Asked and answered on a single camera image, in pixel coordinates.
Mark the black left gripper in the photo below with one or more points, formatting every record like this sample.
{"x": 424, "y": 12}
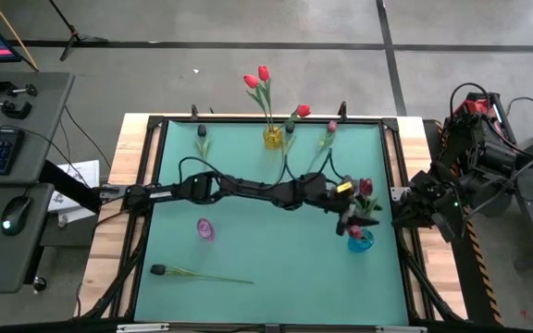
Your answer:
{"x": 345, "y": 199}

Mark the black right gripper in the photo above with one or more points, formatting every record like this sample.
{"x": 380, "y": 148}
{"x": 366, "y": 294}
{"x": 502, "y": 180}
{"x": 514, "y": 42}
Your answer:
{"x": 421, "y": 203}

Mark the green artificial flower stem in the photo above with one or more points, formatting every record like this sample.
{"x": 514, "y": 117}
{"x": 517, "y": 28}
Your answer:
{"x": 289, "y": 127}

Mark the dark artificial tulip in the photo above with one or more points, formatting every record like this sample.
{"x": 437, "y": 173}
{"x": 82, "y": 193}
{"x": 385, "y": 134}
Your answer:
{"x": 202, "y": 130}
{"x": 157, "y": 269}

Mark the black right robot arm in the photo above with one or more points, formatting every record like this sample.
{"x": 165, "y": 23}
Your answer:
{"x": 479, "y": 157}

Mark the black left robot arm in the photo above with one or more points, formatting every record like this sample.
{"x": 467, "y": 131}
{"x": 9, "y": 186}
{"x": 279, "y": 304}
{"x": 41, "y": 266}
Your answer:
{"x": 248, "y": 187}

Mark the blue glass vase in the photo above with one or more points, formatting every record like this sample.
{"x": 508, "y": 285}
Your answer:
{"x": 363, "y": 242}

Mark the yellow glass vase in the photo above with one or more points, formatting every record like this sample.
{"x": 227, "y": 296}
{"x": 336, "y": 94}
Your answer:
{"x": 273, "y": 138}

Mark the pink ribbed glass vase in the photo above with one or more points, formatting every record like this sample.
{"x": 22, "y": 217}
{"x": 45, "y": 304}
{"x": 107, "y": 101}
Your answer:
{"x": 206, "y": 229}

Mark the black stand with hazard stripes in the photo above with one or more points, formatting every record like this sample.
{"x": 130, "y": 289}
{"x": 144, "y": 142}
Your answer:
{"x": 479, "y": 277}

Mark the teal table mat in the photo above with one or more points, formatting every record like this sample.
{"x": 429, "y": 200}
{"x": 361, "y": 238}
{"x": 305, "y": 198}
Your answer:
{"x": 257, "y": 268}

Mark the red and black tool box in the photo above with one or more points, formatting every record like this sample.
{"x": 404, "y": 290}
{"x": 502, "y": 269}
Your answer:
{"x": 472, "y": 106}

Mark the white paper sheets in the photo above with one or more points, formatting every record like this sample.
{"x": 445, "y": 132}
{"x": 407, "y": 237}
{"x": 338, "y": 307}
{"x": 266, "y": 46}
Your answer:
{"x": 86, "y": 173}

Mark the black slanted bar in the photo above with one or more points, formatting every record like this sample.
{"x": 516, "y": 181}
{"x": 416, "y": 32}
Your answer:
{"x": 70, "y": 185}

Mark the black round knob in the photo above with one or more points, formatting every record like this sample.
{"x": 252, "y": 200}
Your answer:
{"x": 40, "y": 283}

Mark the grey desk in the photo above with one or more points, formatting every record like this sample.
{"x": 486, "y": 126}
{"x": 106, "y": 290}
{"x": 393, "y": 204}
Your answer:
{"x": 40, "y": 139}

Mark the black tripod stand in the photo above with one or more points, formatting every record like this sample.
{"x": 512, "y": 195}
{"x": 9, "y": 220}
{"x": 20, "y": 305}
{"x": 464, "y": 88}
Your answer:
{"x": 74, "y": 37}

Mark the black computer mouse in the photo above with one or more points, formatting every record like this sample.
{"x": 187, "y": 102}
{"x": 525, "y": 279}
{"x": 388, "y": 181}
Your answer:
{"x": 16, "y": 215}

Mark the black screw clamp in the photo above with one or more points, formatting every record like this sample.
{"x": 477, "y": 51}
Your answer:
{"x": 14, "y": 110}
{"x": 3, "y": 88}

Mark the wooden stick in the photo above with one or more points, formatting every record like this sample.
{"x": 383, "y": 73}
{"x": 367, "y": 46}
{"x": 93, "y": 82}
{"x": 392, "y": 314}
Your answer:
{"x": 14, "y": 34}

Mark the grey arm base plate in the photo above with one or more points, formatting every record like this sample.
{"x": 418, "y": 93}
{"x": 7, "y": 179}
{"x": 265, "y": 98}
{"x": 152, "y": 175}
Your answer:
{"x": 109, "y": 189}
{"x": 398, "y": 192}

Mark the black frame clamp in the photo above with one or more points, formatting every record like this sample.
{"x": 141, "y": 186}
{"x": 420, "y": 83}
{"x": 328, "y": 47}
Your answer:
{"x": 342, "y": 110}
{"x": 194, "y": 111}

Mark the black table frame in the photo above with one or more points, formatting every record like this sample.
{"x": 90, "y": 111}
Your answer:
{"x": 229, "y": 119}

